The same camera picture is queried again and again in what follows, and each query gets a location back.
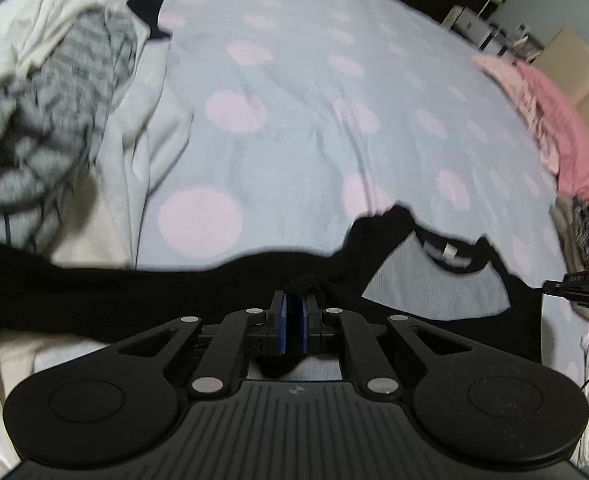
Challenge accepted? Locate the light pink ruffled pillow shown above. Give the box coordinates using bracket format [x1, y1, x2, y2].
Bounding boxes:
[473, 54, 564, 175]

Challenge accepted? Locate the cluttered bedside table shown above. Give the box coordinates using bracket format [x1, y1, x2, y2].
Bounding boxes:
[441, 4, 546, 65]

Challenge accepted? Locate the white garment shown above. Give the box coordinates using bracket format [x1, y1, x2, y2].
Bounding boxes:
[0, 0, 142, 98]

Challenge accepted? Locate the black and grey shirt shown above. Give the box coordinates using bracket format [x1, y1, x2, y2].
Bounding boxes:
[0, 204, 546, 361]

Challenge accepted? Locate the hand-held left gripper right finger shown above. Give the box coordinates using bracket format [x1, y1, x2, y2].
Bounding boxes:
[301, 290, 481, 402]

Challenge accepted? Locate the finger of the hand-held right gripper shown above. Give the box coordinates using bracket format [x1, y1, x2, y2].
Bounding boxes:
[542, 279, 575, 298]

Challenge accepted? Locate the polka dot bed sheet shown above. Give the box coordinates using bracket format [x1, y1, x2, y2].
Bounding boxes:
[74, 0, 589, 311]

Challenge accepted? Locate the grey zigzag patterned garment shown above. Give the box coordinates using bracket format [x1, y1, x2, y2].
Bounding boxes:
[0, 9, 141, 257]

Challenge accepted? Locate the khaki garment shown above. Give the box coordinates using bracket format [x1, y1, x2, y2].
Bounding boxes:
[548, 194, 581, 243]

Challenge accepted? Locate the pale white cloth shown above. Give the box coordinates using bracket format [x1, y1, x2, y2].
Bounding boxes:
[93, 35, 196, 272]

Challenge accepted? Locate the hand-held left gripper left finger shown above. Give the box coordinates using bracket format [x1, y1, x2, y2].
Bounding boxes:
[109, 290, 289, 402]

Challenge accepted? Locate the small black cloth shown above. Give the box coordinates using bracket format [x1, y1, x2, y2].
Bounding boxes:
[126, 0, 173, 42]

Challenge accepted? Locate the beige padded headboard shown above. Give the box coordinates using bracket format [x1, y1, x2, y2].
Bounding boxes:
[533, 24, 589, 128]

